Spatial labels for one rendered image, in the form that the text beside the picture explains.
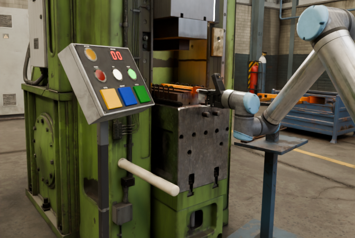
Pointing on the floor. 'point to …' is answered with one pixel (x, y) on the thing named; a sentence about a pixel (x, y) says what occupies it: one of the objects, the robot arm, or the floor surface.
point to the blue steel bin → (320, 116)
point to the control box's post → (103, 177)
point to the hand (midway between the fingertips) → (199, 89)
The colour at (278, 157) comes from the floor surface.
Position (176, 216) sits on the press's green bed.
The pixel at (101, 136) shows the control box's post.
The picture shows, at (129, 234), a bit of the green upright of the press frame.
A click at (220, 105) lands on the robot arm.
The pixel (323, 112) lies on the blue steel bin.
